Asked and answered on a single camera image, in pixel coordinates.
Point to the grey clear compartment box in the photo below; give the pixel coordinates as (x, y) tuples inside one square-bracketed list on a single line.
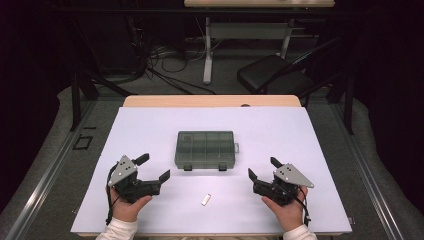
[(205, 150)]

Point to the person's right hand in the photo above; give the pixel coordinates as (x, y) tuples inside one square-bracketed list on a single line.
[(290, 215)]

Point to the small metal bracket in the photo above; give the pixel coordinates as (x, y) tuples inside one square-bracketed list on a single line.
[(351, 220)]

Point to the black metal stand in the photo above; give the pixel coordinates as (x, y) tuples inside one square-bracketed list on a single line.
[(75, 100), (349, 106)]

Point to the wooden table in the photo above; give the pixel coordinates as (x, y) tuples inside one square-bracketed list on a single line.
[(286, 100)]

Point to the small white rectangular piece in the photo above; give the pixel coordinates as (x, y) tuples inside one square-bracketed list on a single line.
[(206, 199)]

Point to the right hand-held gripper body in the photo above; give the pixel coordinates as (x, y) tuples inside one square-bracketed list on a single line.
[(283, 186)]

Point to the white-legged desk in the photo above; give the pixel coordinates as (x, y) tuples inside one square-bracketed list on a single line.
[(208, 50)]

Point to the black folding chair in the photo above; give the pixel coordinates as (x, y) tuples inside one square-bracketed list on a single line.
[(273, 73)]

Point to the white board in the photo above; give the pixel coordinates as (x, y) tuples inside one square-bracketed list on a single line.
[(213, 213)]

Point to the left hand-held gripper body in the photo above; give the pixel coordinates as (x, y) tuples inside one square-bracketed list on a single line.
[(128, 186)]

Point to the person's left hand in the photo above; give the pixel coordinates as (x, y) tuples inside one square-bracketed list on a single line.
[(126, 210)]

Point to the aluminium floor rail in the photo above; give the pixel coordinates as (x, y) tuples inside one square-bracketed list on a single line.
[(370, 180), (43, 186)]

